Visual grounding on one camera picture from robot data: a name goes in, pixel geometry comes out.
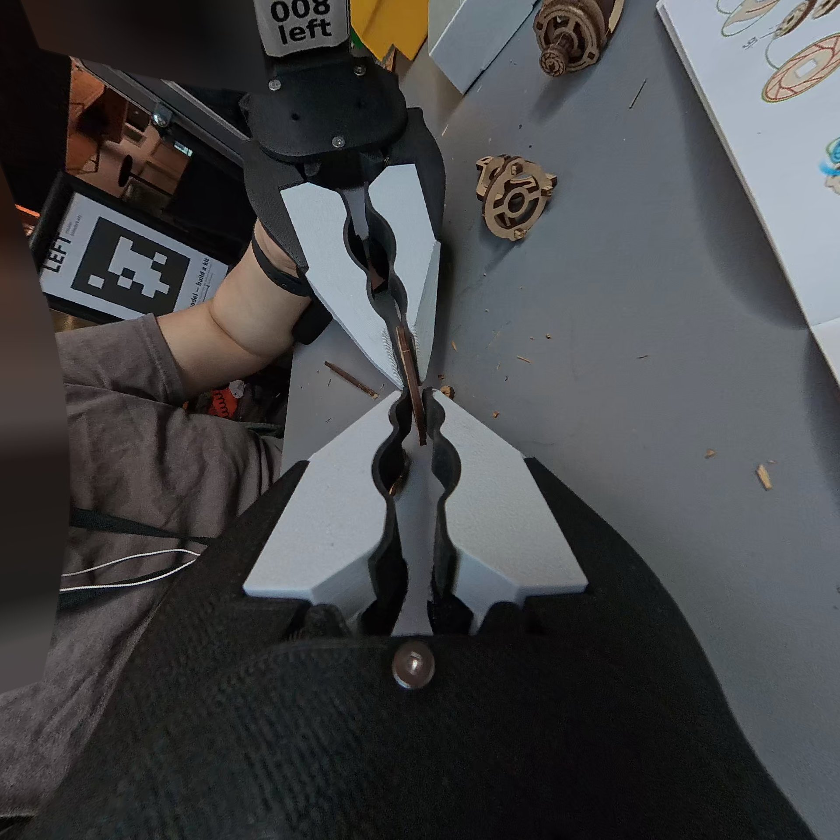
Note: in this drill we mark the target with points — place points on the wooden drum assembly with lever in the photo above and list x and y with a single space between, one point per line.
571 36

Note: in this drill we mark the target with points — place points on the small wooden offcut chip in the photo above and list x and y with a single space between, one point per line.
764 477

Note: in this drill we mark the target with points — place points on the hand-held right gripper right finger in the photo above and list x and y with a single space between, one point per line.
505 525

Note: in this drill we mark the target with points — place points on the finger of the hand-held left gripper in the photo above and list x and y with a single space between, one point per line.
321 249
417 229

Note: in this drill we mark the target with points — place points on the yellow plastic bin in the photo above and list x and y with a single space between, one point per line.
387 26

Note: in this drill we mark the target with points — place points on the round brown wooden disc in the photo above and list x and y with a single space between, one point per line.
410 374

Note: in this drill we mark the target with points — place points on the person's left forearm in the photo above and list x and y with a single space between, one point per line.
229 328

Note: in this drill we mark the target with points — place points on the grey framed panel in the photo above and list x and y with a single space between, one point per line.
161 118

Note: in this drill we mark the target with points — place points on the person's left hand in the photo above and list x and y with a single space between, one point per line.
272 246

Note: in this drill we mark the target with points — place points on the white cardboard box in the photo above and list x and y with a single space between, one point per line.
472 39

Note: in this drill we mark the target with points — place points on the white instruction booklet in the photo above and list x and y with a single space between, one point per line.
774 164

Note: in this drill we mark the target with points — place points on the wooden gear assembly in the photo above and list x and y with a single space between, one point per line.
515 200

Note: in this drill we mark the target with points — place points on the thin wooden stick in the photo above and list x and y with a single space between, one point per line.
351 379

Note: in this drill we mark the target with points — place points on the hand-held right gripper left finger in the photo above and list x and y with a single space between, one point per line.
328 525

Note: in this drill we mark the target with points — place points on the framed black white marker sign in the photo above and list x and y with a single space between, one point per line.
131 259

